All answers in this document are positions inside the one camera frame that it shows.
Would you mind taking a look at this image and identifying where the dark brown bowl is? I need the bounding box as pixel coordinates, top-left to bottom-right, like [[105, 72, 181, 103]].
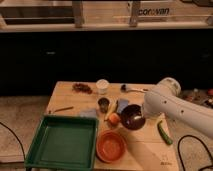
[[120, 104, 146, 130]]

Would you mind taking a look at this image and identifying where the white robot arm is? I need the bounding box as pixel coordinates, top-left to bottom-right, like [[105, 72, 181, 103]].
[[141, 77, 213, 139]]

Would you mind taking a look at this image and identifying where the green plastic tray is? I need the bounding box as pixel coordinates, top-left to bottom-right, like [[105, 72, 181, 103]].
[[25, 115, 98, 171]]

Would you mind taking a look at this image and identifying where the white plastic cup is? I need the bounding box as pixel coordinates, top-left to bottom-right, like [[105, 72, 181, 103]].
[[96, 79, 109, 95]]

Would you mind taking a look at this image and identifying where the yellow banana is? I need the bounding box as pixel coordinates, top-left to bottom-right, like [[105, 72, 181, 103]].
[[104, 102, 117, 121]]

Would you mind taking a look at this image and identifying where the blue sponge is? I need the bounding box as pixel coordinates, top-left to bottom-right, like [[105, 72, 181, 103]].
[[117, 99, 129, 114]]

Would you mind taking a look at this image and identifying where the bunch of dark grapes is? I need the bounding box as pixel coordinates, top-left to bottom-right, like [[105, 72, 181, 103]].
[[72, 83, 92, 94]]

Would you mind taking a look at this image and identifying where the clear plastic bag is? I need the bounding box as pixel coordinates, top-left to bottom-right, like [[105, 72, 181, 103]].
[[79, 108, 97, 118]]

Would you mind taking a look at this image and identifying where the orange fruit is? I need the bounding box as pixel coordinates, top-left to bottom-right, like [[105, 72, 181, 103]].
[[108, 113, 120, 125]]

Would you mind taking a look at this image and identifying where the wooden stick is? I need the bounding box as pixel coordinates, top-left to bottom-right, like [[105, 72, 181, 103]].
[[47, 106, 74, 114]]

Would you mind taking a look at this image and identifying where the orange bowl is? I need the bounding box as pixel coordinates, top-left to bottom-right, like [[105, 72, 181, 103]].
[[96, 130, 126, 163]]

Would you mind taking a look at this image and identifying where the green cucumber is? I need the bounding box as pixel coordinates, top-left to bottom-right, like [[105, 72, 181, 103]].
[[157, 120, 173, 145]]

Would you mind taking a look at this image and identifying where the wooden crate with logo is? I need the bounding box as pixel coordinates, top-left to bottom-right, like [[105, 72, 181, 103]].
[[0, 0, 213, 33]]

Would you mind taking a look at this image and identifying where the black handled brush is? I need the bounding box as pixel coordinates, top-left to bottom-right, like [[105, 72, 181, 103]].
[[120, 84, 148, 93]]

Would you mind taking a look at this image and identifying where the black cable right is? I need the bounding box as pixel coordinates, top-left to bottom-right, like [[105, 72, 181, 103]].
[[177, 134, 213, 171]]

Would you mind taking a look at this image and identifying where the black cable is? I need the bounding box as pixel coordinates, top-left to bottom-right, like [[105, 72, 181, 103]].
[[177, 134, 213, 171], [0, 121, 27, 165]]

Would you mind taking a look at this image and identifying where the black cable left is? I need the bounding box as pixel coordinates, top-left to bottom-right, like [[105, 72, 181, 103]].
[[0, 121, 27, 165]]

